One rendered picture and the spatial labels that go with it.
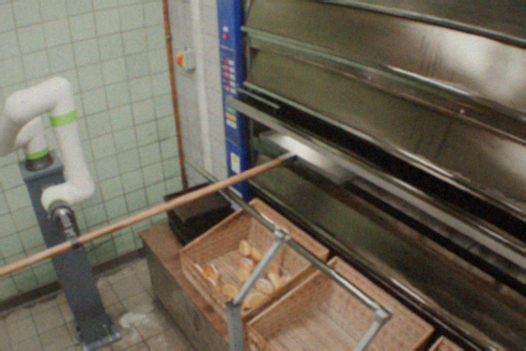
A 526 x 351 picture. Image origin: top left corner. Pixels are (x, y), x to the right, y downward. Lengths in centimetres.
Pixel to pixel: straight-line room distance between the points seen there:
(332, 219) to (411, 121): 64
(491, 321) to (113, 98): 233
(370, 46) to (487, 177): 56
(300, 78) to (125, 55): 129
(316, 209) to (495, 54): 108
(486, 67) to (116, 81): 213
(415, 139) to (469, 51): 35
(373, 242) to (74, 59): 190
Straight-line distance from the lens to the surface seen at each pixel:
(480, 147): 136
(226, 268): 231
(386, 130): 154
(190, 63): 258
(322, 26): 168
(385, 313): 131
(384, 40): 148
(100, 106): 281
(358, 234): 184
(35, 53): 266
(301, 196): 205
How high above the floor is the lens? 211
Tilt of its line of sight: 29 degrees down
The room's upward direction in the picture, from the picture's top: 2 degrees counter-clockwise
